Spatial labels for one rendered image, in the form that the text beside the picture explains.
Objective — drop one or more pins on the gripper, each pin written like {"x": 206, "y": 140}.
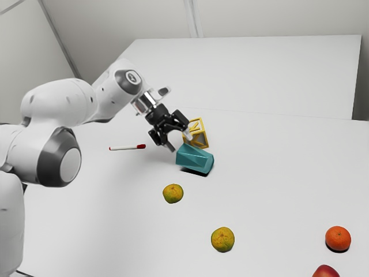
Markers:
{"x": 160, "y": 119}

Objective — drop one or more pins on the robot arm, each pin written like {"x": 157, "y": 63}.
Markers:
{"x": 54, "y": 115}

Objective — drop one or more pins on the teal faceted mug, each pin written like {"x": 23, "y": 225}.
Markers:
{"x": 195, "y": 159}

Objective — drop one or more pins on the white marker with red cap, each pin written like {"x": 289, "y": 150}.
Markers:
{"x": 127, "y": 147}

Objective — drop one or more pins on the yellow-green citrus fruit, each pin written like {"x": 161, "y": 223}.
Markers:
{"x": 222, "y": 239}
{"x": 173, "y": 193}

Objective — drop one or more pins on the orange mandarin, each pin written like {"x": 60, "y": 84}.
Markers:
{"x": 338, "y": 238}

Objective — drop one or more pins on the red apple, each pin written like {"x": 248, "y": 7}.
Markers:
{"x": 325, "y": 272}

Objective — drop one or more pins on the yellow open-frame cube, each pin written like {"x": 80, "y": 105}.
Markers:
{"x": 199, "y": 135}

